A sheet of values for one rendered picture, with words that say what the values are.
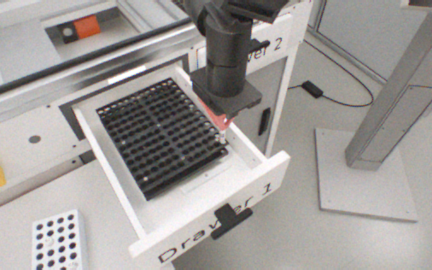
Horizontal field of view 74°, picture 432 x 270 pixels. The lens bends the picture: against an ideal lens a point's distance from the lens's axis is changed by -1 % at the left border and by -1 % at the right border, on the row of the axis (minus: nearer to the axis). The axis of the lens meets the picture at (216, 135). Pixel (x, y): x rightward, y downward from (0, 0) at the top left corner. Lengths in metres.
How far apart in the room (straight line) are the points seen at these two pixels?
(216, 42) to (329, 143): 1.42
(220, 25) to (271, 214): 1.20
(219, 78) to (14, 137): 0.43
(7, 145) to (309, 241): 1.22
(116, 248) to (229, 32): 0.45
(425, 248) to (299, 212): 0.57
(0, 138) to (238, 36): 0.48
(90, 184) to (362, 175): 1.33
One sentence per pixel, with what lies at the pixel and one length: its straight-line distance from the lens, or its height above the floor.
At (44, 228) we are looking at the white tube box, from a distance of 0.65.
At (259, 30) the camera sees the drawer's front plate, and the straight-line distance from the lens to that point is 0.77.
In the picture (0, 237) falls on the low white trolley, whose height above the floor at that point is 0.76.
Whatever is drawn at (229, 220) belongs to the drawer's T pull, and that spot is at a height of 0.91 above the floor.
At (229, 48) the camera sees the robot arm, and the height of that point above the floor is 1.12.
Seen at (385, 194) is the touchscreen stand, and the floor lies 0.04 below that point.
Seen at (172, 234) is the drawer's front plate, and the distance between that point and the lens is 0.44.
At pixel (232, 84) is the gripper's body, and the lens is 0.40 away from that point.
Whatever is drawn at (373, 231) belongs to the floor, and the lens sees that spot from 1.59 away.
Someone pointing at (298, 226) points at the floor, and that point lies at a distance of 1.47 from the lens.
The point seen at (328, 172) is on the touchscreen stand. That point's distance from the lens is 1.62.
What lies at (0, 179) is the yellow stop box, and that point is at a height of 0.86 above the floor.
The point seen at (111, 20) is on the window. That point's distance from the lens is 0.59.
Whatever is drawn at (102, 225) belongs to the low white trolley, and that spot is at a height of 0.76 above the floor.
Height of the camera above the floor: 1.33
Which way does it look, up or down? 52 degrees down
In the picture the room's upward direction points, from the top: straight up
